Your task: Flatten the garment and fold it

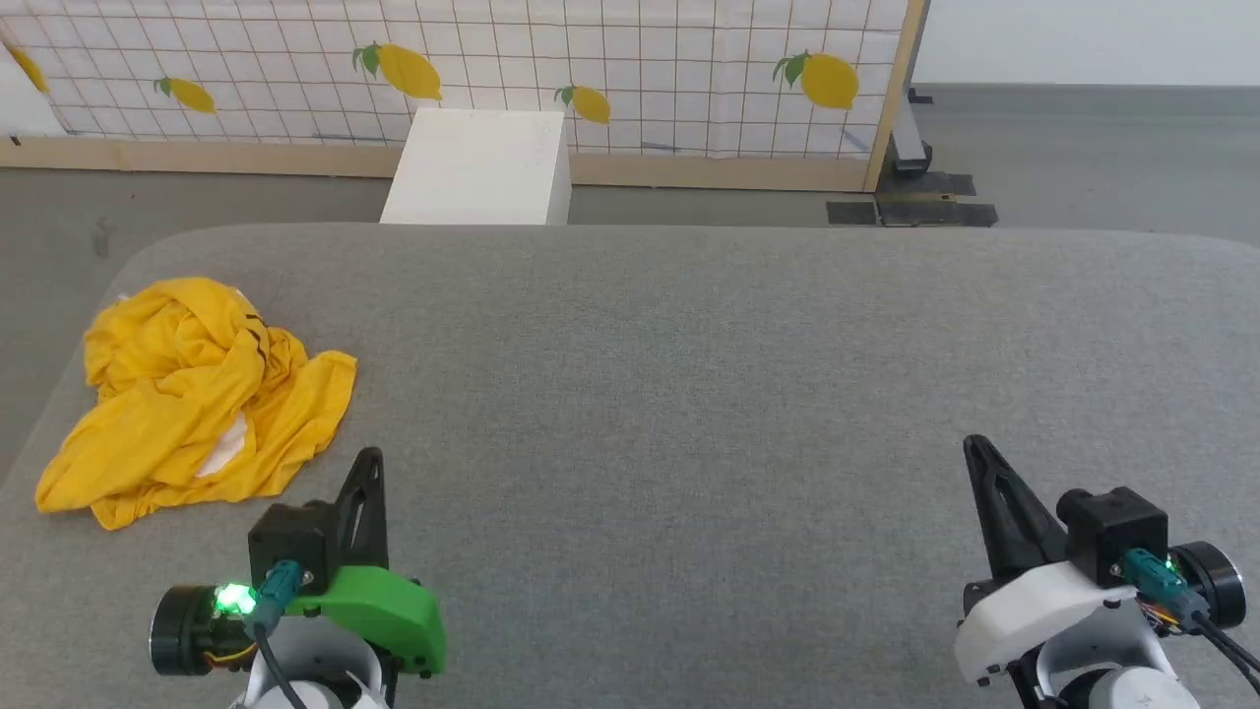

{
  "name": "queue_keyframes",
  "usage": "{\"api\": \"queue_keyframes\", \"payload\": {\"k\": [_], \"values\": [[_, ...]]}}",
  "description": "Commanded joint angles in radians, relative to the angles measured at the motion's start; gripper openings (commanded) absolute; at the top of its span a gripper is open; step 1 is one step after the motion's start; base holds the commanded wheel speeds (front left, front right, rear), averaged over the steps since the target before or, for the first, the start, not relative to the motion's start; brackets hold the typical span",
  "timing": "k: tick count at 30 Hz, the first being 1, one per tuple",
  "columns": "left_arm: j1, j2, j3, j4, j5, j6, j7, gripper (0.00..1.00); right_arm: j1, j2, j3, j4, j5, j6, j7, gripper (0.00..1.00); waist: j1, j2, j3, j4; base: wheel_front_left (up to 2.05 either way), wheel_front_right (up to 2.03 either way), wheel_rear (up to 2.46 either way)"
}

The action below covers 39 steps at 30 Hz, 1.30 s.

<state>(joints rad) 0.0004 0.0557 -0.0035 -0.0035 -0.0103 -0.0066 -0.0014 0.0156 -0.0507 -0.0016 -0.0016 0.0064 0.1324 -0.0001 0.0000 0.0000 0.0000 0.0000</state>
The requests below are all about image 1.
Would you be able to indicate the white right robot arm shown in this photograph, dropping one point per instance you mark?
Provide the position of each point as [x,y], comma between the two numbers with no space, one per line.
[1132,689]

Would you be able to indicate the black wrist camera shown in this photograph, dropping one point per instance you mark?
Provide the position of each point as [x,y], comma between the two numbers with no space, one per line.
[290,537]
[1112,527]

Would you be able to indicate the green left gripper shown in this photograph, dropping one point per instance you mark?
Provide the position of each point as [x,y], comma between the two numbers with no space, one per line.
[394,615]

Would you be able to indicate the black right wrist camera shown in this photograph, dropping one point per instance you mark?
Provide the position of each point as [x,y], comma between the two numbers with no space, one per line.
[1112,527]

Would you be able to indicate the yellow shirt with white patches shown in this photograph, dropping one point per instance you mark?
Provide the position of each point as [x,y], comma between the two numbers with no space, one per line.
[197,394]

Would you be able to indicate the grey fabric sofa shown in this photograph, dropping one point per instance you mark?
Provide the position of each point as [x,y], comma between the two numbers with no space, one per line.
[689,394]

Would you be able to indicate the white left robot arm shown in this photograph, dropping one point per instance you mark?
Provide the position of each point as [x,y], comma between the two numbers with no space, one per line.
[295,694]

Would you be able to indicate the white rectangular box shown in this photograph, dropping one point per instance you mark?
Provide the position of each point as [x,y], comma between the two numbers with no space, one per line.
[477,167]

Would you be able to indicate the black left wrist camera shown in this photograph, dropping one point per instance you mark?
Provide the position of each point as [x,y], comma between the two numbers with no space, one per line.
[290,537]

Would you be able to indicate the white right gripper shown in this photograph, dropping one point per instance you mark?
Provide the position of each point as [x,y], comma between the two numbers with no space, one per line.
[1034,611]

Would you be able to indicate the lemon print partition screen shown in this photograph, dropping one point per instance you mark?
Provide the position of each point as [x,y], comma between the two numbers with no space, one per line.
[640,59]

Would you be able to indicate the black partition support foot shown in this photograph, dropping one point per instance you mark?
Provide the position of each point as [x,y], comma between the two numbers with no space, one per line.
[911,197]

